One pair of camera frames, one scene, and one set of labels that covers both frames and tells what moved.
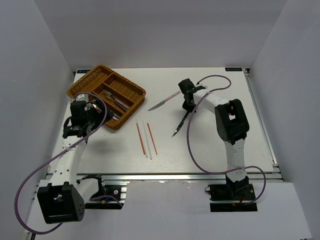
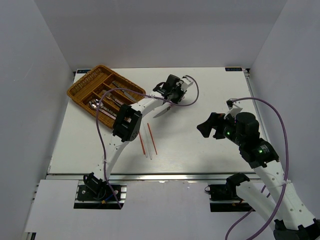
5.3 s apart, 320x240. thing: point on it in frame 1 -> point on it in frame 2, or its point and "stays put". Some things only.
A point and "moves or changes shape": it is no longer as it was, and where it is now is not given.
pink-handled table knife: (161, 103) moves or changes shape
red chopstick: (141, 139) stays put
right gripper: (187, 108) -> (215, 120)
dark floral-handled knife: (180, 124) -> (124, 92)
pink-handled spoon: (100, 111) stays put
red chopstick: (152, 139) stays put
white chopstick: (148, 145) stays put
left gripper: (100, 116) -> (182, 93)
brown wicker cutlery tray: (123, 97) stays put
